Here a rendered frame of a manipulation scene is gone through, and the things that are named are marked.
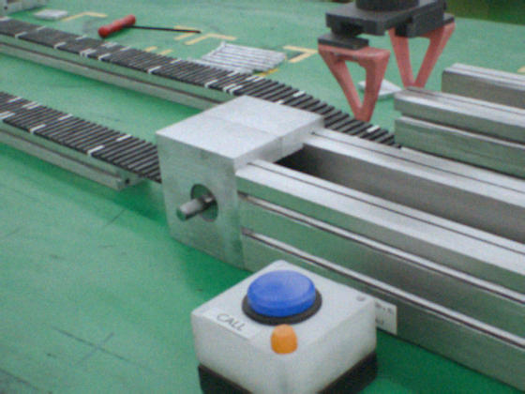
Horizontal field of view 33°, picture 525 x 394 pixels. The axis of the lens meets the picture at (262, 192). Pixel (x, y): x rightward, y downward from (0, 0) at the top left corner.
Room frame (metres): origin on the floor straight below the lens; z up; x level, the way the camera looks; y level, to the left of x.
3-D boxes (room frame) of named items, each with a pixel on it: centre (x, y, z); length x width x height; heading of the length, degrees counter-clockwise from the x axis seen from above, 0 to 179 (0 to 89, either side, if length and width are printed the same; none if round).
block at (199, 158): (0.65, 0.02, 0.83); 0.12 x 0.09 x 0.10; 133
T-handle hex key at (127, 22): (1.29, 0.14, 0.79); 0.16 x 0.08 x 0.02; 59
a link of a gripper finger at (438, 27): (0.80, -0.14, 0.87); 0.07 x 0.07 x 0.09; 44
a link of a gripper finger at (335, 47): (0.76, -0.11, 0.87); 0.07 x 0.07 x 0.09; 44
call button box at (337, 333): (0.45, -0.01, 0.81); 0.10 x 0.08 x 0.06; 133
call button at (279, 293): (0.45, -0.01, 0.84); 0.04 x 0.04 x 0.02
